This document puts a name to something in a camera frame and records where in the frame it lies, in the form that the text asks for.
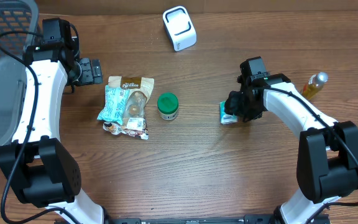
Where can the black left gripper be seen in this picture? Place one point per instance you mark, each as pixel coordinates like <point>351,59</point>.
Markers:
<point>93,72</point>

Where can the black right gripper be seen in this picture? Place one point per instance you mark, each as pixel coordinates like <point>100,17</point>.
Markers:
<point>239,106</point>

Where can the green freshening pouch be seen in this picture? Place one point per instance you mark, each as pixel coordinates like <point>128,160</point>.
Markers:
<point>226,118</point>

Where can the teal white pack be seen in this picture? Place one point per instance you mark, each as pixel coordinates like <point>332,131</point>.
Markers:
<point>115,104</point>

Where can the brown mushroom packet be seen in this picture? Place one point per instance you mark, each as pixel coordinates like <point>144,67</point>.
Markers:
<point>134,121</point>

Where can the yellow oil bottle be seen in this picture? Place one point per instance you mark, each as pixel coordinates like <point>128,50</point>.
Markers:
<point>314,85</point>

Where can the green lid jar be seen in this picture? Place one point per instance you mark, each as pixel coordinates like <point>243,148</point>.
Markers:
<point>167,105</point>

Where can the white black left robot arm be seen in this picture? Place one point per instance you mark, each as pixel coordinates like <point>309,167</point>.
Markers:
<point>38,168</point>

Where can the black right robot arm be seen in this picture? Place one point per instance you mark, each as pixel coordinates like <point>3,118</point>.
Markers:
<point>327,162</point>

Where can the white barcode scanner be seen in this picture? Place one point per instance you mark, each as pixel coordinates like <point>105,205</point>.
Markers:
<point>179,28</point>

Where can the dark grey plastic basket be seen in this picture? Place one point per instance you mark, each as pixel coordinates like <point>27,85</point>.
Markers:
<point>18,23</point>

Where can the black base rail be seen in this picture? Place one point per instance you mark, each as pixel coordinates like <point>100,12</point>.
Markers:
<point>191,220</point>

